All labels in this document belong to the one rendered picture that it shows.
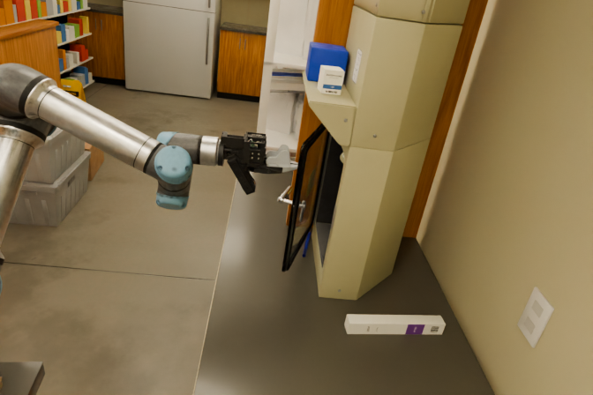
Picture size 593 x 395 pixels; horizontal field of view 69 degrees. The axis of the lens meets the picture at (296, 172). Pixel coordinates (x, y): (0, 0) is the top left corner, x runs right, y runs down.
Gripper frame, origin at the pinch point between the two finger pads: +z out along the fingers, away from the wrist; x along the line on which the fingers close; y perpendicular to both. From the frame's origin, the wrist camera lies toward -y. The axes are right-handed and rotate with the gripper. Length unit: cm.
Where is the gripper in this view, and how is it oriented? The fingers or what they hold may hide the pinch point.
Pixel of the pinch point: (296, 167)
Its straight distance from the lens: 113.3
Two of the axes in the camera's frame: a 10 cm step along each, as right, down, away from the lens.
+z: 9.9, 1.1, 0.9
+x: -0.4, -4.3, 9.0
